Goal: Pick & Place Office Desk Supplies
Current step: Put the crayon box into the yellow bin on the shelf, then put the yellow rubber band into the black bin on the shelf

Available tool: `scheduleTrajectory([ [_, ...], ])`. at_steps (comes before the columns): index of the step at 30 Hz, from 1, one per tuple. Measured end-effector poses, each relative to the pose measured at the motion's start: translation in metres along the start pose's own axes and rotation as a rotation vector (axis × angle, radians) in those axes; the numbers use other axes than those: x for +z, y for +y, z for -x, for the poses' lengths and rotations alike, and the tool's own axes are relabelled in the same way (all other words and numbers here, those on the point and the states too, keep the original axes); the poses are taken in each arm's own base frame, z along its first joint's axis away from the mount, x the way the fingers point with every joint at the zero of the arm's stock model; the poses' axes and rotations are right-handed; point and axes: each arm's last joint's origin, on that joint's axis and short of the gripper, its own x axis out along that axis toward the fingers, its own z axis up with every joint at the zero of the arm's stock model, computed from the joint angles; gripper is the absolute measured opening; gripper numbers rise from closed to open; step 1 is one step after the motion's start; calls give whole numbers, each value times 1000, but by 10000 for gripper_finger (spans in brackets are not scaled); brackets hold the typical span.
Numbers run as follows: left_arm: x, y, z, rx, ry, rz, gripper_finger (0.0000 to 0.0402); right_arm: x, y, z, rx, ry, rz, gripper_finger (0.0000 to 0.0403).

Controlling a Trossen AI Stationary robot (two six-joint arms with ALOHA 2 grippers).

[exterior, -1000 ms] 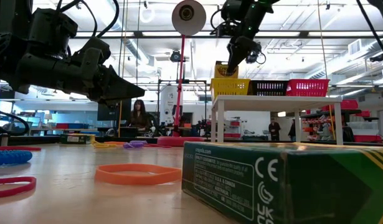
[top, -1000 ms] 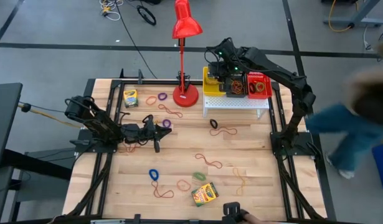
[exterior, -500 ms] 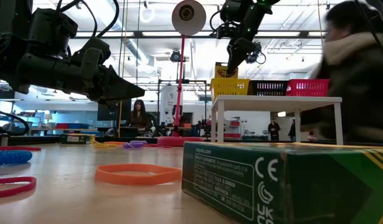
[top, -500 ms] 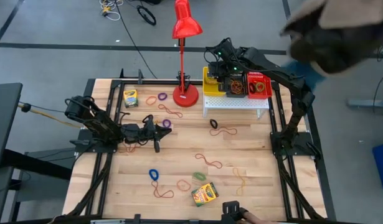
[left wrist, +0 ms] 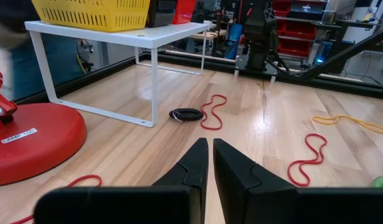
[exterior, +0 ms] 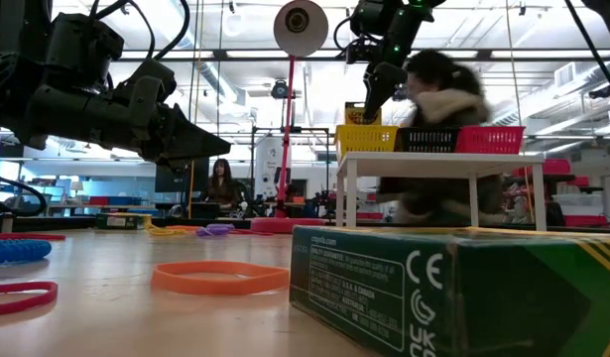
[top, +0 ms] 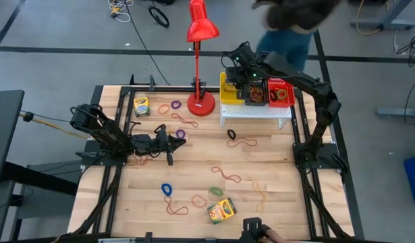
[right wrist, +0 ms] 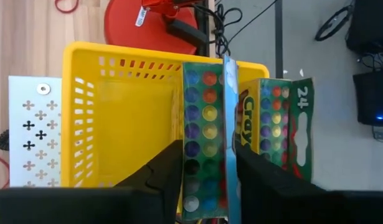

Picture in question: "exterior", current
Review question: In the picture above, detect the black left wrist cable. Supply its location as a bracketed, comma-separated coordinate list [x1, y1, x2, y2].
[88, 0, 192, 63]

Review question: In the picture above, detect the person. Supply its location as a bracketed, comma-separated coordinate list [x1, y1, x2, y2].
[376, 48, 507, 227]
[204, 158, 242, 209]

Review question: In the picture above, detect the white hanging ring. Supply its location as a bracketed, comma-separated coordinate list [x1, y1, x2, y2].
[220, 9, 248, 38]

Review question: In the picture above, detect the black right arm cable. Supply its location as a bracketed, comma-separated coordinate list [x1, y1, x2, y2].
[561, 0, 610, 104]

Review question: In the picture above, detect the white machine column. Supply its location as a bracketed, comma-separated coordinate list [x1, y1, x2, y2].
[254, 136, 294, 199]

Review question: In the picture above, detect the white perforated riser shelf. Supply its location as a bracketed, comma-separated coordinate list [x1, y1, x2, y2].
[335, 151, 549, 233]

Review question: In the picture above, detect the yellow rubber band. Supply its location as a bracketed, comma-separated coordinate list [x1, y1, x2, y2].
[144, 223, 187, 238]

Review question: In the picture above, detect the black plastic basket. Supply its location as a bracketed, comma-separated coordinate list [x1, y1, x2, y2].
[396, 127, 462, 154]

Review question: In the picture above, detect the red plastic basket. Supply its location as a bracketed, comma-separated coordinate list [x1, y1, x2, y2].
[453, 125, 527, 156]

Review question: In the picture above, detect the black metal stand frame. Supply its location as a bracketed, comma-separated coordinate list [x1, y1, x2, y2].
[249, 125, 331, 219]

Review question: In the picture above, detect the yellow plastic basket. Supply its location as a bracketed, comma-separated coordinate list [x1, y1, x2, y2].
[333, 124, 401, 161]

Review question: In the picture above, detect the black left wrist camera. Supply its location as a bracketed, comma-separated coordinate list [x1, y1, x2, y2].
[113, 57, 180, 108]

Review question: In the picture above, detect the blue coil keychain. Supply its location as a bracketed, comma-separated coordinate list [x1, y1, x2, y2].
[0, 238, 54, 267]

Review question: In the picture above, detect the shelf with red bins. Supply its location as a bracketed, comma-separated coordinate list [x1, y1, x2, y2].
[477, 157, 610, 229]

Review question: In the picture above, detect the pink-red silicone wristband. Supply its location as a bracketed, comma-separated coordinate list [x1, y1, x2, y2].
[0, 281, 60, 318]

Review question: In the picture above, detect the black hanging cable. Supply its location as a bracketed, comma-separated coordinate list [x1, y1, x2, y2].
[214, 0, 224, 202]

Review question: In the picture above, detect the orange silicone wristband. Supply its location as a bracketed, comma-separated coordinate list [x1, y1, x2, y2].
[150, 260, 292, 298]

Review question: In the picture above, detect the small black camera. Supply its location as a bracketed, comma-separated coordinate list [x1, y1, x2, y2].
[270, 77, 297, 101]

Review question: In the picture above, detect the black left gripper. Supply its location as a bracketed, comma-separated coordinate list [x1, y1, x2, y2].
[83, 93, 232, 171]

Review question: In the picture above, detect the red desk lamp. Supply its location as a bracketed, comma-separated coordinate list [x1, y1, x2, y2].
[249, 0, 330, 235]

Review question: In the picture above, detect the black table edge frame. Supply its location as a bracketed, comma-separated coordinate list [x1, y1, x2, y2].
[0, 212, 610, 235]

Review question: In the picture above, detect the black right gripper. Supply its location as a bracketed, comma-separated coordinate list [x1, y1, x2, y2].
[361, 42, 410, 124]

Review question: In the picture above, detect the black computer monitor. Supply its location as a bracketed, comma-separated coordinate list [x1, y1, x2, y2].
[154, 158, 212, 195]

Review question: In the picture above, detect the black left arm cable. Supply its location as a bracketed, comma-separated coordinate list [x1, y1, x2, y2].
[0, 163, 49, 219]

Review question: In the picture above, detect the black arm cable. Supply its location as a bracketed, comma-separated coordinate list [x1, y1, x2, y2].
[561, 0, 610, 104]
[0, 163, 49, 219]

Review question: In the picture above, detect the Crayola crayon box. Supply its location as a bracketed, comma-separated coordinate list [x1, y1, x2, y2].
[344, 100, 384, 127]
[94, 212, 154, 231]
[289, 225, 610, 357]

